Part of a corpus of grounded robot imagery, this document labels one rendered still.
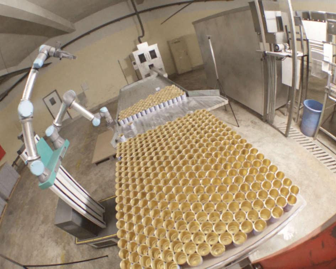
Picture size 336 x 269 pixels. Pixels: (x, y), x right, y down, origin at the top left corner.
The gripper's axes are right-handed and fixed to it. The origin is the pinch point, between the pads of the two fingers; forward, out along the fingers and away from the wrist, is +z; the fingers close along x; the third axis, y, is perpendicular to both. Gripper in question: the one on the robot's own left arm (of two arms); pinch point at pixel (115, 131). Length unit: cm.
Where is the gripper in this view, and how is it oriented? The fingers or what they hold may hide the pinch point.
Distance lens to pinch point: 178.6
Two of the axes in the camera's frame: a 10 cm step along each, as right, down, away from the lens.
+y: -2.6, -5.0, 8.3
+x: -9.2, 3.9, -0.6
